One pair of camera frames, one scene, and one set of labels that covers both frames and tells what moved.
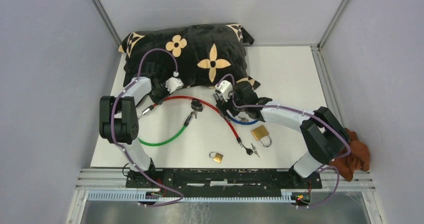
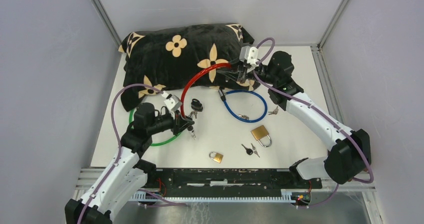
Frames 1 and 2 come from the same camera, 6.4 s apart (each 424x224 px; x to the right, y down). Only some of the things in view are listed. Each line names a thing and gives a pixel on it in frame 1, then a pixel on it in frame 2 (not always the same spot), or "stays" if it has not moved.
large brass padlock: x=259 y=133 stays
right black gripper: x=222 y=106 to x=241 y=75
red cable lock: x=150 y=108 to x=182 y=100
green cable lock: x=185 y=125 stays
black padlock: x=196 y=105 stays
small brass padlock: x=218 y=157 stays
